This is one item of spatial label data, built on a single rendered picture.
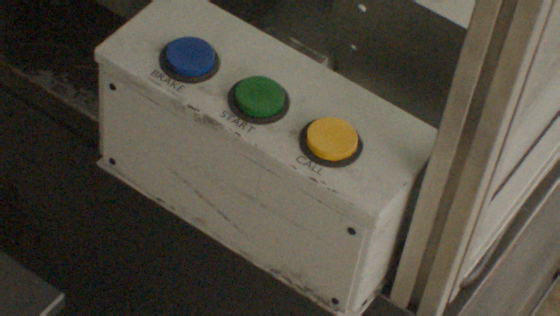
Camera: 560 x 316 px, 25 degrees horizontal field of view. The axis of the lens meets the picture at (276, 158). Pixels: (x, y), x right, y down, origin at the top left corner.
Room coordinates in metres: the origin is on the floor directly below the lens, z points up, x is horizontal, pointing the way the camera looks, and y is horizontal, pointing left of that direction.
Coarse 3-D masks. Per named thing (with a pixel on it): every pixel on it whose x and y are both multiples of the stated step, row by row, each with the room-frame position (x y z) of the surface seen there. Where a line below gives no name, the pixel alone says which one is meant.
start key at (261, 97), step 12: (240, 84) 0.72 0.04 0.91; (252, 84) 0.72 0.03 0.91; (264, 84) 0.72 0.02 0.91; (276, 84) 0.73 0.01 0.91; (240, 96) 0.71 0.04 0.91; (252, 96) 0.71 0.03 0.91; (264, 96) 0.71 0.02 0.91; (276, 96) 0.71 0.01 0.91; (240, 108) 0.70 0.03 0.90; (252, 108) 0.70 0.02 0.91; (264, 108) 0.70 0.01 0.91; (276, 108) 0.70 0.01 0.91
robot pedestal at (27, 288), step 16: (0, 256) 0.63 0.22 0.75; (0, 272) 0.61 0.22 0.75; (16, 272) 0.62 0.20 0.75; (32, 272) 0.62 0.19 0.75; (0, 288) 0.60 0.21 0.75; (16, 288) 0.60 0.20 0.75; (32, 288) 0.60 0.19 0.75; (48, 288) 0.61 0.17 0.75; (0, 304) 0.58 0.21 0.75; (16, 304) 0.59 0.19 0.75; (32, 304) 0.59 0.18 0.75; (48, 304) 0.59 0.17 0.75; (64, 304) 0.60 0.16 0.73
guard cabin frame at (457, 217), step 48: (480, 0) 0.65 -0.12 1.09; (528, 0) 0.63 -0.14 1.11; (480, 48) 0.64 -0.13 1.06; (528, 48) 0.63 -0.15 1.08; (480, 96) 0.65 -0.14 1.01; (480, 144) 0.63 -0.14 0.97; (432, 192) 0.64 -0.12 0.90; (480, 192) 0.63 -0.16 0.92; (528, 192) 0.78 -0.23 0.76; (432, 240) 0.65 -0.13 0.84; (480, 240) 0.69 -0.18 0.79; (432, 288) 0.63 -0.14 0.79
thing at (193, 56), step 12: (168, 48) 0.75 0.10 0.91; (180, 48) 0.75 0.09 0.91; (192, 48) 0.75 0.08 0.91; (204, 48) 0.75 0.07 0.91; (168, 60) 0.74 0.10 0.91; (180, 60) 0.74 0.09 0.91; (192, 60) 0.74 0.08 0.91; (204, 60) 0.74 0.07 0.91; (180, 72) 0.73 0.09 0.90; (192, 72) 0.73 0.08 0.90; (204, 72) 0.73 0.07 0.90
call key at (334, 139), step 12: (324, 120) 0.69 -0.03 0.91; (336, 120) 0.70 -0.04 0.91; (312, 132) 0.68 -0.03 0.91; (324, 132) 0.68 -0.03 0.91; (336, 132) 0.68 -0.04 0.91; (348, 132) 0.69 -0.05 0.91; (312, 144) 0.67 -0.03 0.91; (324, 144) 0.67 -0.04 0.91; (336, 144) 0.67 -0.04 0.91; (348, 144) 0.67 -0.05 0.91; (324, 156) 0.66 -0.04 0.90; (336, 156) 0.66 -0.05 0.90; (348, 156) 0.67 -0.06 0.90
